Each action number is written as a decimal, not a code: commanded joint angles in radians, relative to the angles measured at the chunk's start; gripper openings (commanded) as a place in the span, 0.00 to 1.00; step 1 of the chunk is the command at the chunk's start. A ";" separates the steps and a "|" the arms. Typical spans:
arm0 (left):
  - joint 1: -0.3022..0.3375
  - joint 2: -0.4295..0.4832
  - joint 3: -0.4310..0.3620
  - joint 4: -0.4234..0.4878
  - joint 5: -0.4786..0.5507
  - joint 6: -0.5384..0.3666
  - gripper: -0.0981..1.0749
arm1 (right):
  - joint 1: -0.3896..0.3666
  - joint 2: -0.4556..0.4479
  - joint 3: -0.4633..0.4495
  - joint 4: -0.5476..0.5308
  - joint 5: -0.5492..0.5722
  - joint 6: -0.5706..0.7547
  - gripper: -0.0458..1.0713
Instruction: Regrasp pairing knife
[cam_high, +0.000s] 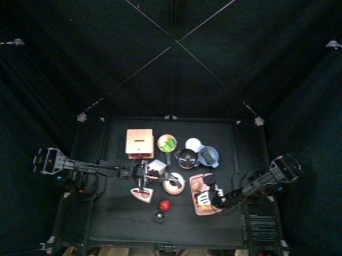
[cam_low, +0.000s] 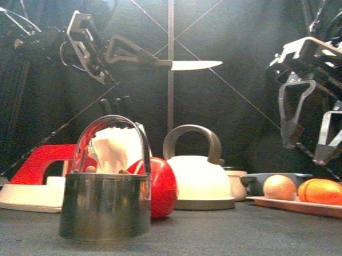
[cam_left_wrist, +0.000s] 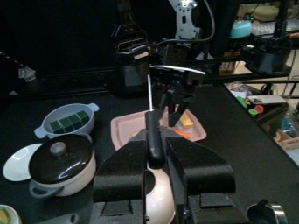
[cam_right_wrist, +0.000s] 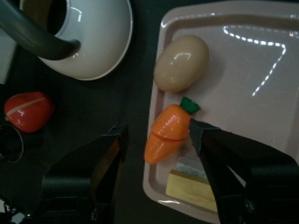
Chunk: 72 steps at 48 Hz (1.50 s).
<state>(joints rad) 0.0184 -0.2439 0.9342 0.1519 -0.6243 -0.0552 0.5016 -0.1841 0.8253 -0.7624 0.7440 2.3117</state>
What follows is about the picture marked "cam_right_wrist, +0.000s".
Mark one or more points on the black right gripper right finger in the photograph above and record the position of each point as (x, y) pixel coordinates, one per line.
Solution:
(249, 175)

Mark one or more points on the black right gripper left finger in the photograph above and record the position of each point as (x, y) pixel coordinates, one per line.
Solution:
(83, 172)

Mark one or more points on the dark round cup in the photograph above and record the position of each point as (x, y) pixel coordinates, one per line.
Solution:
(10, 143)

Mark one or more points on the red toy tomato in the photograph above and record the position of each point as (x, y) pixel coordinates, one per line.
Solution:
(28, 111)

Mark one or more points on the orange toy carrot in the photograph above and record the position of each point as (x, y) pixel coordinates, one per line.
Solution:
(169, 131)

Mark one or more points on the pink plastic tray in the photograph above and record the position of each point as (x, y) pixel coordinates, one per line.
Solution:
(249, 87)

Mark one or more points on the beige toy egg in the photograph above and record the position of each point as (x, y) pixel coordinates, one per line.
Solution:
(182, 63)

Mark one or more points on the white toy kettle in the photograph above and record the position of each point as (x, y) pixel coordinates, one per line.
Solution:
(78, 35)

